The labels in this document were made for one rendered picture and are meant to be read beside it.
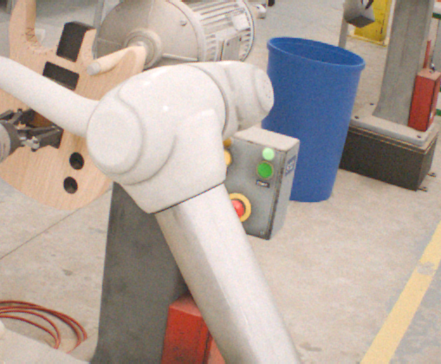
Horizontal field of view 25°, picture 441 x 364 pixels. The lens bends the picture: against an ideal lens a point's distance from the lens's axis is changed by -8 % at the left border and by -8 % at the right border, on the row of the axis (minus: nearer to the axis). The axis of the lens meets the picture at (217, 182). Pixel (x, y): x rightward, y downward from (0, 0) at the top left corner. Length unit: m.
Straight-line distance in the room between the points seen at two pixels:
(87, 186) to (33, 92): 0.48
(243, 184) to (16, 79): 0.64
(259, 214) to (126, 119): 0.89
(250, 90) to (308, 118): 3.40
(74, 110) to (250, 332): 0.50
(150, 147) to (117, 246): 1.23
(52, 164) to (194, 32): 0.41
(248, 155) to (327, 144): 2.83
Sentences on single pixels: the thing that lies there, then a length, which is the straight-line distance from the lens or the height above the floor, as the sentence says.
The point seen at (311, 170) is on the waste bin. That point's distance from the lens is 4.96.
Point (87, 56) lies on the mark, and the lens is 2.10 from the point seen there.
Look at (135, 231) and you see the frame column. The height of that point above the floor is 0.77.
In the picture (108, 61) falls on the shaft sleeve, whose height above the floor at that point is 1.26.
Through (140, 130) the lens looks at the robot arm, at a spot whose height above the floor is 1.36.
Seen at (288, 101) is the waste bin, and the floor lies 0.48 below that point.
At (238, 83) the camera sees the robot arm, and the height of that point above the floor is 1.39.
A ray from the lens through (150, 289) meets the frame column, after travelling 2.51.
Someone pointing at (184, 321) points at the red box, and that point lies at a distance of 2.48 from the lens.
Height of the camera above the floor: 1.77
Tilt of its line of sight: 20 degrees down
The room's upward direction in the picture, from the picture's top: 10 degrees clockwise
